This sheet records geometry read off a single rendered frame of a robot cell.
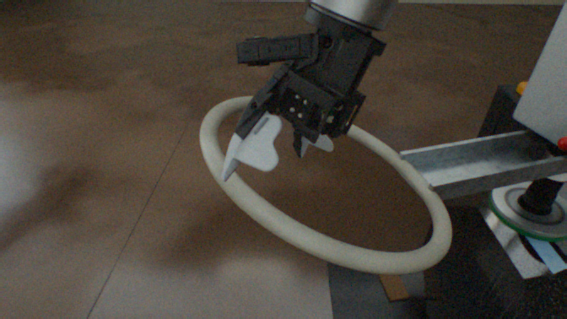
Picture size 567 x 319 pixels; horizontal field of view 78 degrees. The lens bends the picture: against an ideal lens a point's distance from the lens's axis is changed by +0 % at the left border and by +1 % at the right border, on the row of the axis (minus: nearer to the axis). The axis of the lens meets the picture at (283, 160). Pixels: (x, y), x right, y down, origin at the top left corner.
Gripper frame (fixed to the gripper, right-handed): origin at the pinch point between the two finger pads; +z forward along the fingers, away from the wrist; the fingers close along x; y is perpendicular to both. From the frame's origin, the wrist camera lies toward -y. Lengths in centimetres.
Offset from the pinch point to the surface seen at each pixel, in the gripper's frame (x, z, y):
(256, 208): -1.4, 4.8, 2.5
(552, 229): 78, 11, 42
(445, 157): 54, 2, 12
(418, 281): 137, 88, 27
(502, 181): 54, 0, 25
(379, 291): 119, 96, 16
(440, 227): 27.4, 5.0, 20.9
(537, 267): 79, 22, 45
